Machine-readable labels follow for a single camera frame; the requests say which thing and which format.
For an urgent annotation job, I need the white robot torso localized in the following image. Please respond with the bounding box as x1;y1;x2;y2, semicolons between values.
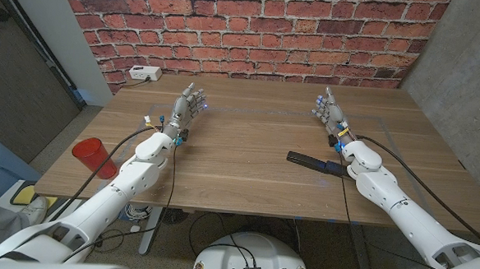
191;229;313;269

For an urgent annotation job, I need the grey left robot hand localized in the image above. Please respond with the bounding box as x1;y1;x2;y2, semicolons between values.
162;81;209;140

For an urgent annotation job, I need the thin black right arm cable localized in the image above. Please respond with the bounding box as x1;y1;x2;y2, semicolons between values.
331;151;477;269

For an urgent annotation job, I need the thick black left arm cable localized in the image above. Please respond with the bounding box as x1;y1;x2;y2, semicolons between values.
48;120;161;228

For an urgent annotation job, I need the white power strip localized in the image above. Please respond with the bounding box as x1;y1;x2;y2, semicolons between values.
127;64;164;82

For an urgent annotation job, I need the white cable bundle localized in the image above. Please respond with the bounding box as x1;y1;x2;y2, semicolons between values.
124;204;154;222

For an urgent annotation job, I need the white shoe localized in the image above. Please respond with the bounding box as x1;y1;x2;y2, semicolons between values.
16;194;50;226

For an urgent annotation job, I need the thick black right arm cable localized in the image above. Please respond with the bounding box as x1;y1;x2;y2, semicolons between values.
348;134;480;250

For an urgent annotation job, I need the red brick print backdrop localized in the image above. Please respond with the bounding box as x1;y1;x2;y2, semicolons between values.
51;0;453;113

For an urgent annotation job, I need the black power strip cable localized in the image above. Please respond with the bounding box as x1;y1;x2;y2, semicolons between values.
121;77;151;90

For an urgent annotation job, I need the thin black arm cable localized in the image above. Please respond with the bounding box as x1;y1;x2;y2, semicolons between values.
62;137;178;268
331;151;477;269

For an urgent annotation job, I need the black round base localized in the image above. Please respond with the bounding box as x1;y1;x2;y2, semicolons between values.
161;207;191;225

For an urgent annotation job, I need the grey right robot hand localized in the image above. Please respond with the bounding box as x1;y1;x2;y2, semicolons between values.
309;85;358;147

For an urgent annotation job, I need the white floor board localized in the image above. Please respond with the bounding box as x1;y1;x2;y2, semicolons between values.
0;178;87;226

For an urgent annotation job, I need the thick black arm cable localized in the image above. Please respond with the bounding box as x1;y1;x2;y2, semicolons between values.
48;120;161;228
348;134;480;250

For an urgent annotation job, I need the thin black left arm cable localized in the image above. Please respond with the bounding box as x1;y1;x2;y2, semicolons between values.
62;137;178;268

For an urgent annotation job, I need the red plastic cup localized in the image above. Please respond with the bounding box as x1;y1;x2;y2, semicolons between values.
70;137;121;181

